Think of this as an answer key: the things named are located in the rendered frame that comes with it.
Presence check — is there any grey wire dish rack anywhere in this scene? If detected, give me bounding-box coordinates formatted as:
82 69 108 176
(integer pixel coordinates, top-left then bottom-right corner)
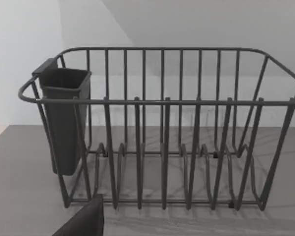
17 47 295 211

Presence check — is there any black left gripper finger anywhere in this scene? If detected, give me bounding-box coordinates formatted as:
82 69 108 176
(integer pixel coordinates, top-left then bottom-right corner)
52 193 105 236

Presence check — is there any dark grey cutlery holder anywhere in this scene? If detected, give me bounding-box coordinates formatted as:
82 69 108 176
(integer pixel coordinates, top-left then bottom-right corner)
31 58 92 176

